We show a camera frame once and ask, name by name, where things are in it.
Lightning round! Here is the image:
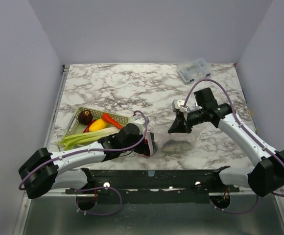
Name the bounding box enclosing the green fake celery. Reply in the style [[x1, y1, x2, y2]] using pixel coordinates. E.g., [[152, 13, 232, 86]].
[[57, 127, 119, 150]]

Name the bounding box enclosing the yellow fake lemon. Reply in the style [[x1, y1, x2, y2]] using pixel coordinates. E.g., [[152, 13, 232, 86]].
[[89, 118, 109, 132]]

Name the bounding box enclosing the black table front rail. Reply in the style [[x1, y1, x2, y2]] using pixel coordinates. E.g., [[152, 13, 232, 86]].
[[66, 168, 239, 204]]

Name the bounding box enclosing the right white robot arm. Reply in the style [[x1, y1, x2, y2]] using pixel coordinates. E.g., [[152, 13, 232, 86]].
[[168, 88, 284, 197]]

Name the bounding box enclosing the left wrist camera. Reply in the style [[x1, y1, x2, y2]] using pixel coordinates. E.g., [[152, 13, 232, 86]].
[[130, 117, 149, 134]]

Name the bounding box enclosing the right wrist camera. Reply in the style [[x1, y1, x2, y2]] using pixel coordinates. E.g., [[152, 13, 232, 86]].
[[171, 100, 189, 116]]

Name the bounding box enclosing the dark maroon fake fruit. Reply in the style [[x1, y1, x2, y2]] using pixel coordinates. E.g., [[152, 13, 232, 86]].
[[78, 110, 93, 125]]

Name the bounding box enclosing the clear plastic organizer box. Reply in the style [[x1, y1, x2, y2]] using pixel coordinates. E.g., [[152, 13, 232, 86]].
[[176, 58, 213, 84]]

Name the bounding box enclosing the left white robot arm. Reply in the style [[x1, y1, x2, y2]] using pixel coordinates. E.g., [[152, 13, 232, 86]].
[[18, 123, 158, 199]]

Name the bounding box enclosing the grey fake fish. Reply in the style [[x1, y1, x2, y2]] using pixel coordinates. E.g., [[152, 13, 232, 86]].
[[161, 139, 192, 155]]

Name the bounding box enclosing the clear zip top bag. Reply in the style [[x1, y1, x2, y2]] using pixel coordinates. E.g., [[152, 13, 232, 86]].
[[146, 120, 201, 157]]

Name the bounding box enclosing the red fake chili pepper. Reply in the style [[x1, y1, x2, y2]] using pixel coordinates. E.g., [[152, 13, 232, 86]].
[[83, 125, 90, 133]]

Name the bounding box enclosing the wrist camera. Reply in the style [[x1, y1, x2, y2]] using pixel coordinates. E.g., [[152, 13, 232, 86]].
[[171, 100, 189, 116], [130, 117, 149, 134]]

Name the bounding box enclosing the green plastic basket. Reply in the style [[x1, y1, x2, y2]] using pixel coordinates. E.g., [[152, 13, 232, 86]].
[[57, 106, 130, 150]]

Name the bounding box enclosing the orange fake carrot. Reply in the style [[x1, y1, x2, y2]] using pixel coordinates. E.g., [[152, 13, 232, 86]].
[[101, 113, 123, 129]]

